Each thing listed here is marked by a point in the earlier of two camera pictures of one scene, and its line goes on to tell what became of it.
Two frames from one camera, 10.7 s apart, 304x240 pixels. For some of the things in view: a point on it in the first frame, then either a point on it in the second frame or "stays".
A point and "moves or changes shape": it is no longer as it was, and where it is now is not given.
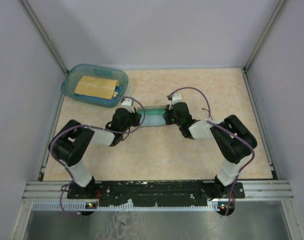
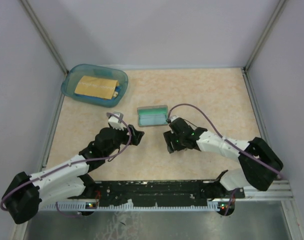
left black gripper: x=136 y=116 to x=137 y=135
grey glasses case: x=154 y=115 stays
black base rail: x=166 y=193 stays
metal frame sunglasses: x=210 y=115 moves or changes shape
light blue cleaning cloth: x=153 y=120 stays
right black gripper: x=167 y=115 to x=169 y=136
